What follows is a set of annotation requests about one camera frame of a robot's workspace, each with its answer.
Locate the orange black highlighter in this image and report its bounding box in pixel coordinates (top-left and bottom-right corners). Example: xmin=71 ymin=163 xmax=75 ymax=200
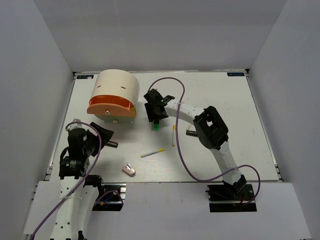
xmin=186 ymin=130 xmax=198 ymax=137

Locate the white yellow pen upright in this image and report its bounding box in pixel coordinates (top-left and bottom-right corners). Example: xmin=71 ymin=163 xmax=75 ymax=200
xmin=171 ymin=124 xmax=176 ymax=147

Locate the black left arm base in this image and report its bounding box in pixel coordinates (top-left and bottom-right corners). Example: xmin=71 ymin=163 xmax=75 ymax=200
xmin=84 ymin=175 xmax=126 ymax=212

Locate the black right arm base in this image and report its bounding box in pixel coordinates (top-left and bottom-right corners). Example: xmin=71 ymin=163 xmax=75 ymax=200
xmin=205 ymin=184 xmax=257 ymax=213

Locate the pink black highlighter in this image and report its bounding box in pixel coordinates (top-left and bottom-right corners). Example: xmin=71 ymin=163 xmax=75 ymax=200
xmin=105 ymin=141 xmax=119 ymax=148

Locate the pink white eraser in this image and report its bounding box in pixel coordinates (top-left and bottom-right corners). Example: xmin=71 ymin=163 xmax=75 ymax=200
xmin=121 ymin=163 xmax=136 ymax=177

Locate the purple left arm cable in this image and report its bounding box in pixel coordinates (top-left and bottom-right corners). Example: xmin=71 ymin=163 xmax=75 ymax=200
xmin=31 ymin=121 xmax=103 ymax=240

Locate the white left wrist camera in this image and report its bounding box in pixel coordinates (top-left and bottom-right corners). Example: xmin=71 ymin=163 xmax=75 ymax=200
xmin=65 ymin=118 xmax=82 ymax=132

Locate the green black highlighter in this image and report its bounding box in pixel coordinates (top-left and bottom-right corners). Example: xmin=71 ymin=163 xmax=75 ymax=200
xmin=153 ymin=120 xmax=160 ymax=131

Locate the blue left corner label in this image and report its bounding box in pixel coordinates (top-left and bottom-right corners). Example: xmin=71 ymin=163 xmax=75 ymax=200
xmin=76 ymin=74 xmax=94 ymax=80

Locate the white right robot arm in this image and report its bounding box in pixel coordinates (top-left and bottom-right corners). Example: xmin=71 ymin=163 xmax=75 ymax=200
xmin=144 ymin=88 xmax=247 ymax=200

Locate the white yellow pen lower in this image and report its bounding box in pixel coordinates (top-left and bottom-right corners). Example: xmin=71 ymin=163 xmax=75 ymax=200
xmin=140 ymin=148 xmax=165 ymax=158

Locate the blue right corner label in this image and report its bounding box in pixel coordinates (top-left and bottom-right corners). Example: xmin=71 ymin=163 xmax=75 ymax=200
xmin=227 ymin=72 xmax=245 ymax=77

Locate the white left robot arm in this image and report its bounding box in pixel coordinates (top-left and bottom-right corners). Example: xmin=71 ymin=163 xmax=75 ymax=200
xmin=50 ymin=121 xmax=114 ymax=240

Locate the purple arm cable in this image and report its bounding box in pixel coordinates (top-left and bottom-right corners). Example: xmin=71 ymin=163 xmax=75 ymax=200
xmin=147 ymin=76 xmax=261 ymax=206
xmin=31 ymin=121 xmax=103 ymax=240

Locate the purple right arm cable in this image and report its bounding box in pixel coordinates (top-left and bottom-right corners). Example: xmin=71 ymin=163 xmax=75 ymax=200
xmin=147 ymin=76 xmax=261 ymax=206

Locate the beige orange drawer container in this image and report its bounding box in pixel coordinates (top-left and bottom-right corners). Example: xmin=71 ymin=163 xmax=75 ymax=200
xmin=86 ymin=69 xmax=140 ymax=124

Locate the blue corner label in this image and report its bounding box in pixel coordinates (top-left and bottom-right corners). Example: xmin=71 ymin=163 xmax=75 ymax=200
xmin=227 ymin=72 xmax=245 ymax=77
xmin=76 ymin=74 xmax=94 ymax=80

